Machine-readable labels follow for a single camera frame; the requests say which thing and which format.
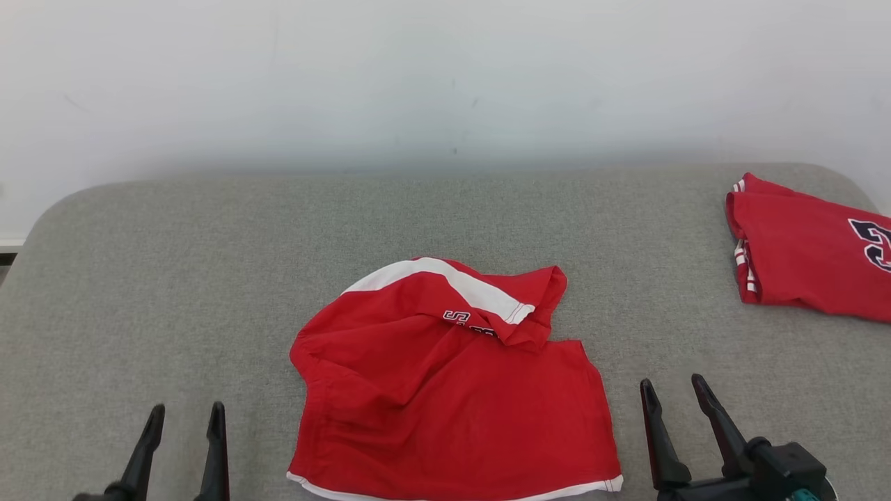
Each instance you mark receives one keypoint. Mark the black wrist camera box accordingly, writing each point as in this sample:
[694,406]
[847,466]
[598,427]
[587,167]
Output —
[783,466]

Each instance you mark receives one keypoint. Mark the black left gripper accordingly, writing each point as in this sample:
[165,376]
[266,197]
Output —
[97,497]

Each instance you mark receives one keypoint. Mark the red jersey with navy number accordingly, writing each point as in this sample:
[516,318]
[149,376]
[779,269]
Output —
[800,257]

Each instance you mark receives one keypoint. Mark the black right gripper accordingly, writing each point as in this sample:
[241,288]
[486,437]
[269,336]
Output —
[699,490]

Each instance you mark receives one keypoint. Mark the red shorts with white trim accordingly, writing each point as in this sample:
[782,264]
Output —
[452,410]

